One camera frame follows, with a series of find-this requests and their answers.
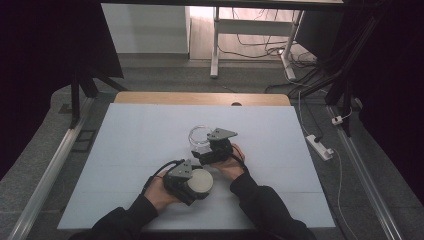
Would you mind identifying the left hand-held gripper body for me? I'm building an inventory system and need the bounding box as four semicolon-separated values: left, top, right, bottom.
162;158;201;207

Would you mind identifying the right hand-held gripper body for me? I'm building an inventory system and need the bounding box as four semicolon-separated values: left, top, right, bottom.
199;127;239;166

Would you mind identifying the clear glass jar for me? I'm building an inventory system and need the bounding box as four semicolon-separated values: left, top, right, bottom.
187;124;215;155

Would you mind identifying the person's left hand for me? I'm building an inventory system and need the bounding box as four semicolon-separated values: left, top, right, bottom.
143;170;182;213

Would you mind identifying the person's right hand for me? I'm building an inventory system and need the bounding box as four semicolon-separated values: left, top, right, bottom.
211;143;248;182

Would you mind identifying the wooden table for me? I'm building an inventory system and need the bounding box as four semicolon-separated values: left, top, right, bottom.
113;91;292;107

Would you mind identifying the light blue table mat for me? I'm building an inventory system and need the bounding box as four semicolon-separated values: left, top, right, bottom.
57;102;336;232

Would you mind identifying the white power strip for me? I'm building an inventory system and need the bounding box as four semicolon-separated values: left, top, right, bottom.
305;134;335;162

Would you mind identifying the black metal stand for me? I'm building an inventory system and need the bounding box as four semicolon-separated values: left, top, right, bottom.
68;65;130;130
288;13;386;138

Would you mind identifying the black curtain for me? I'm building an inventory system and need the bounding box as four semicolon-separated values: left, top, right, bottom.
0;0;125;178
333;0;424;205

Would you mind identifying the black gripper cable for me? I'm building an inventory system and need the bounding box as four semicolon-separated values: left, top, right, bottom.
231;143;250;173
141;158;186;196

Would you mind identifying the black floor bracket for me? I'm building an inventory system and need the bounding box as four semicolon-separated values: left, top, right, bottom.
71;129;98;154

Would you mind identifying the tangle of floor cables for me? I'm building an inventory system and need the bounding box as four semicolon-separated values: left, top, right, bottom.
218;8;318;69

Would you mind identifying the thin white cable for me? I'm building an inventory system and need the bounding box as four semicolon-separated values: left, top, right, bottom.
329;146;360;240

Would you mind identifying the white desk frame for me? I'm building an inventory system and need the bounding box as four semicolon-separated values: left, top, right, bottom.
209;6;305;81

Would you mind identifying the metal floor rail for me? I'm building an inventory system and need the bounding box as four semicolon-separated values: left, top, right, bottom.
6;96;98;240
325;104;405;240

